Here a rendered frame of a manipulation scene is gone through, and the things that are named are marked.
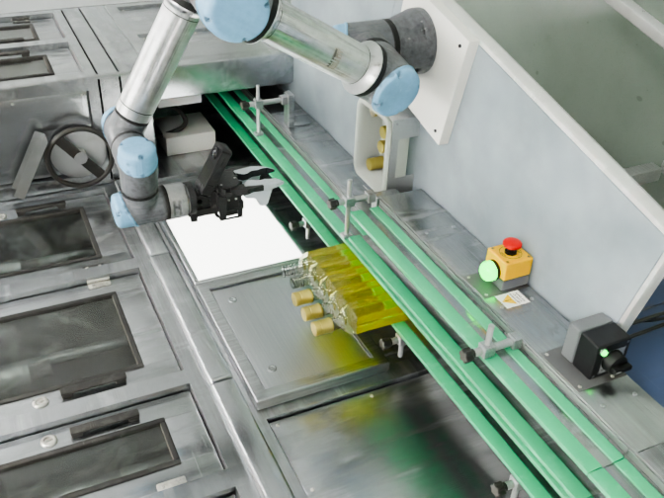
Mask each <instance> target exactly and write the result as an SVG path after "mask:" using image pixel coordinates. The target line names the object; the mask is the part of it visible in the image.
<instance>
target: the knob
mask: <svg viewBox="0 0 664 498"><path fill-rule="evenodd" d="M601 366H602V369H603V370H605V371H607V372H608V373H609V374H613V375H617V374H621V373H624V372H627V371H630V370H631V369H632V365H631V364H630V363H628V362H627V358H626V357H625V356H624V355H623V353H622V352H621V351H620V350H613V351H611V352H609V353H608V354H607V355H606V356H605V357H604V358H603V360H602V364H601Z"/></svg>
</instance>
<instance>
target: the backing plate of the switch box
mask: <svg viewBox="0 0 664 498"><path fill-rule="evenodd" d="M562 349H563V346H561V347H557V348H554V349H551V350H548V351H545V352H542V353H540V354H541V355H542V356H543V357H544V358H545V359H546V360H547V361H548V362H549V363H550V364H551V365H552V366H553V367H554V368H555V369H556V370H557V371H558V372H559V373H560V374H561V375H562V376H563V377H564V378H565V379H566V380H567V381H568V382H569V383H570V384H571V385H572V386H573V387H574V388H575V389H576V390H577V391H578V392H580V391H583V390H586V389H589V388H592V387H594V386H597V385H600V384H603V383H606V382H608V381H611V380H614V379H617V378H620V377H622V376H625V375H627V374H626V373H620V374H617V375H613V374H610V373H606V374H603V375H600V376H597V377H594V378H592V379H588V378H587V377H586V376H584V375H583V374H582V373H581V372H580V371H579V370H578V369H577V368H576V367H574V366H573V363H570V362H569V361H568V360H567V359H566V358H565V357H564V356H563V355H562V354H561V352H562Z"/></svg>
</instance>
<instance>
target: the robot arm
mask: <svg viewBox="0 0 664 498"><path fill-rule="evenodd" d="M200 19H201V20H202V22H203V24H204V25H205V26H206V27H207V29H208V30H210V31H211V32H212V33H213V34H214V35H215V36H217V37H218V38H220V39H221V40H224V41H226V42H246V43H249V44H253V43H256V42H259V41H261V42H264V43H266V44H268V45H270V46H272V47H274V48H276V49H278V50H280V51H282V52H284V53H286V54H288V55H290V56H292V57H294V58H296V59H298V60H300V61H302V62H304V63H306V64H308V65H310V66H312V67H314V68H317V69H319V70H321V71H323V72H325V73H327V74H329V75H331V76H333V77H335V78H337V79H339V80H341V81H342V84H343V87H344V88H345V90H346V91H347V92H349V93H350V94H352V95H354V96H357V97H359V98H361V99H363V100H365V101H366V102H368V103H369V104H370V105H371V106H372V107H373V110H374V111H375V112H378V113H379V114H380V115H382V116H386V117H390V116H394V115H397V114H398V113H399V112H402V111H404V110H405V109H406V108H408V107H409V106H410V105H411V103H412V102H413V101H414V99H415V98H416V96H417V94H418V91H419V88H420V79H419V76H418V74H423V73H426V72H428V71H429V70H430V69H431V68H432V66H433V64H434V62H435V58H436V54H437V34H436V29H435V25H434V23H433V20H432V18H431V16H430V15H429V13H428V12H427V11H426V10H425V9H423V8H421V7H415V8H408V9H406V10H404V11H402V12H400V13H398V14H396V15H394V16H392V17H390V18H388V19H379V20H370V21H361V22H352V23H347V22H345V23H344V24H338V25H334V26H333V27H331V26H329V25H327V24H325V23H324V22H322V21H320V20H318V19H316V18H314V17H313V16H311V15H309V14H307V13H305V12H304V11H302V10H300V9H298V8H296V7H295V6H294V5H292V4H290V3H288V2H287V1H285V0H164V1H163V3H162V6H161V8H160V10H159V12H158V14H157V17H156V19H155V21H154V23H153V25H152V27H151V30H150V32H149V34H148V36H147V38H146V41H145V43H144V45H143V47H142V49H141V51H140V54H139V56H138V58H137V60H136V62H135V65H134V67H133V69H132V71H131V73H130V75H129V77H128V79H127V81H126V83H125V85H124V89H123V91H122V93H121V95H120V97H119V100H118V102H117V104H116V105H115V106H114V107H111V108H109V109H108V110H107V111H106V112H104V114H103V116H102V121H101V123H102V128H103V134H104V137H105V139H106V141H107V142H108V144H109V146H110V149H111V151H112V154H113V157H114V159H115V162H116V164H117V167H118V169H119V173H120V180H121V191H120V192H118V193H116V194H112V196H111V206H112V211H113V216H114V219H115V222H116V224H117V226H118V227H120V228H127V227H133V226H137V227H139V226H141V225H144V224H149V223H154V222H159V221H164V220H169V219H174V218H179V217H184V216H188V217H190V218H191V222H196V221H198V217H199V216H205V215H210V214H214V215H215V217H218V218H219V220H220V221H223V220H228V219H232V218H237V217H242V216H243V209H244V201H243V200H242V196H244V197H245V198H247V199H255V200H256V201H257V203H258V204H259V205H260V206H265V205H266V204H267V203H268V202H269V198H270V195H271V192H272V190H273V189H274V188H276V187H279V186H281V185H283V184H284V181H282V180H280V179H278V178H273V179H263V180H259V179H260V176H261V175H262V174H269V173H272V172H275V170H274V169H273V168H269V167H262V166H250V167H248V166H243V167H233V168H229V169H226V170H224V169H225V167H226V165H227V163H228V161H229V159H230V157H231V155H232V151H231V150H230V149H229V147H228V146H227V145H226V144H225V143H222V142H219V141H216V142H215V144H214V146H213V148H212V150H211V152H210V154H209V156H208V158H207V161H206V163H205V165H204V167H203V169H202V171H201V173H200V175H199V177H198V179H197V181H196V183H195V186H196V187H195V188H193V185H192V183H191V182H190V181H189V182H183V183H181V182H177V183H172V184H166V185H160V186H158V167H157V165H158V156H157V153H156V147H155V145H154V143H153V142H152V141H149V140H148V139H147V138H145V136H144V133H145V131H146V129H147V127H148V125H149V123H150V120H151V118H152V116H153V114H154V112H155V110H156V108H157V106H158V104H159V102H160V100H161V98H162V96H163V94H164V92H165V90H166V88H167V86H168V84H169V82H170V80H171V77H172V75H173V73H174V71H175V69H176V67H177V65H178V63H179V61H180V59H181V57H182V55H183V53H184V51H185V49H186V47H187V45H188V43H189V41H190V39H191V37H192V35H193V33H194V31H195V29H196V27H197V25H198V22H199V20H200ZM218 213H219V214H218ZM234 214H237V215H236V216H232V217H227V216H229V215H234Z"/></svg>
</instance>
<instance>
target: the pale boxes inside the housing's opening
mask: <svg viewBox="0 0 664 498"><path fill-rule="evenodd" d="M201 101H202V95H197V96H190V97H182V98H175V99H168V100H160V102H159V104H158V106H157V107H158V108H165V107H172V106H180V105H187V104H194V103H200V102H201ZM185 115H186V116H187V118H188V124H187V126H186V127H185V128H184V129H183V130H181V131H179V132H166V131H169V130H172V129H174V128H177V127H179V126H180V125H181V124H182V123H183V119H182V117H181V116H180V115H177V116H170V117H163V118H157V119H154V128H155V134H159V133H162V134H163V137H162V138H159V139H157V140H158V141H159V143H160V145H161V146H162V148H163V149H164V151H165V153H166V154H167V156H171V155H177V154H184V153H190V152H196V151H202V150H208V149H212V148H213V146H214V144H215V130H214V129H213V128H212V127H211V125H210V124H209V123H208V121H207V120H206V118H205V117H204V116H203V114H202V113H201V112H197V113H190V114H185Z"/></svg>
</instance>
